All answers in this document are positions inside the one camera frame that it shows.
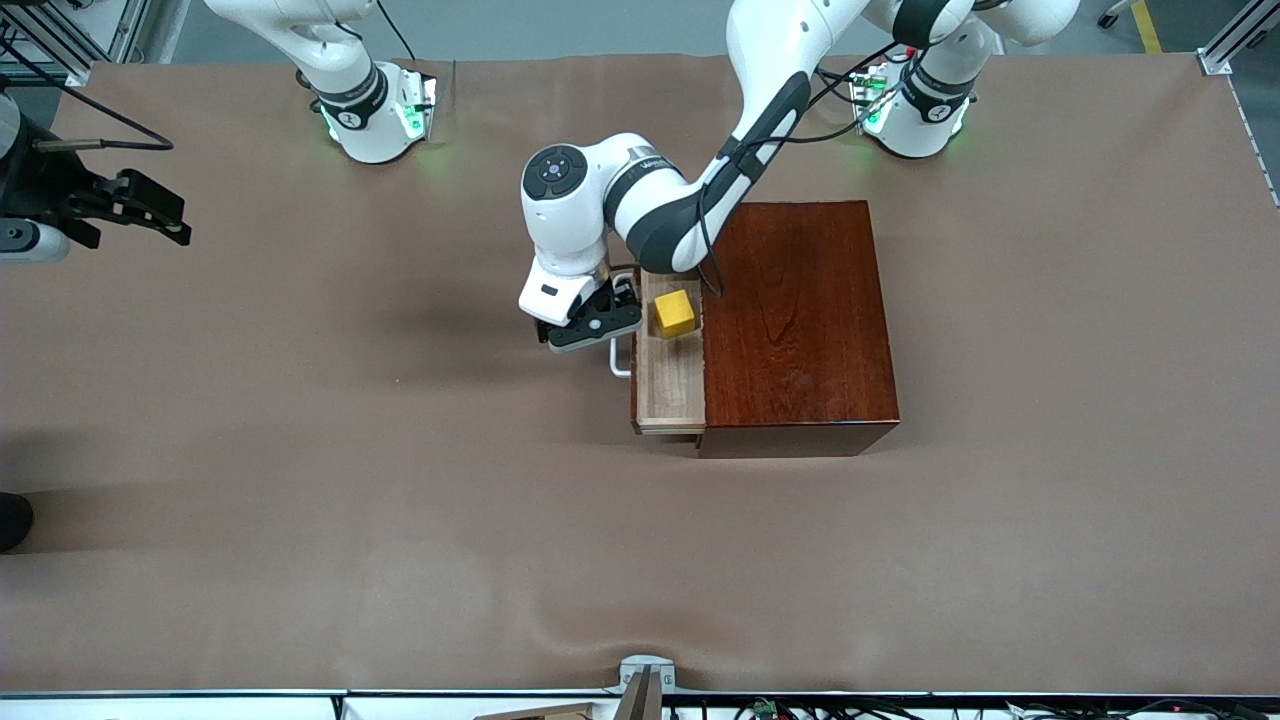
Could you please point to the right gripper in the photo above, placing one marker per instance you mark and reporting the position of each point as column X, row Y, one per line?
column 42, row 187

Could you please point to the black caster wheel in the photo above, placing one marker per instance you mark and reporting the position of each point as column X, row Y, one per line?
column 1109, row 18

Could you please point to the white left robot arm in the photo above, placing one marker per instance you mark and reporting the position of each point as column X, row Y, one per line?
column 580, row 200

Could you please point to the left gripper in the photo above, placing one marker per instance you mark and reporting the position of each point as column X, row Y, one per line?
column 621, row 294

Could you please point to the brown wooden board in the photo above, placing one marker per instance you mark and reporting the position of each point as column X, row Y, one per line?
column 550, row 713

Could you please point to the yellow floor tape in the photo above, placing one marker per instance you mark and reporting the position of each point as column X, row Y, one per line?
column 1150, row 30

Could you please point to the large table cover sheet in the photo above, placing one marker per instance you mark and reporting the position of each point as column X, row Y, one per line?
column 400, row 500

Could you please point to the grey metal table bracket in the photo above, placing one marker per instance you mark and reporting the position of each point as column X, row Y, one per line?
column 640, row 672

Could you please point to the black rounded object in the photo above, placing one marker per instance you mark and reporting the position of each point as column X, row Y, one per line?
column 12, row 522

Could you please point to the dark wooden drawer cabinet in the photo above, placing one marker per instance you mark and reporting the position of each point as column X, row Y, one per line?
column 800, row 330

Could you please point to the aluminium profile frame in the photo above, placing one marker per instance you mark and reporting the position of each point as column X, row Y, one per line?
column 1235, row 40
column 120, row 25

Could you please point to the white table edge rail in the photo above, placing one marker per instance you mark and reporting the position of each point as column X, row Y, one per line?
column 200, row 708

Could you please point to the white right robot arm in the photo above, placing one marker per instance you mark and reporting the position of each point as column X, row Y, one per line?
column 370, row 130

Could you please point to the yellow wooden block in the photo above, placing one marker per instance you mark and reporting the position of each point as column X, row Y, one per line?
column 675, row 315

